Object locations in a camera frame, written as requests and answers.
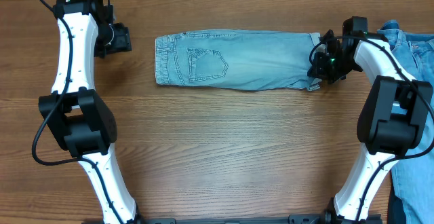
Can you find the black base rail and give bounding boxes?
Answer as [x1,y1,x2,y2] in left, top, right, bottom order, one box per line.
[81,213,384,224]

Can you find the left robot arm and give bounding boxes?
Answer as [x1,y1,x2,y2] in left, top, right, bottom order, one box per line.
[31,0,142,223]

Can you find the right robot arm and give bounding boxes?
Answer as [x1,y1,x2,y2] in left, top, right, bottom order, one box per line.
[288,16,433,223]

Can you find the light blue denim shorts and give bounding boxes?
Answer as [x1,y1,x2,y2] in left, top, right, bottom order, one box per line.
[155,29,320,91]

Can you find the medium blue denim jeans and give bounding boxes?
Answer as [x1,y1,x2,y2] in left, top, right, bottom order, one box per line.
[376,19,434,224]

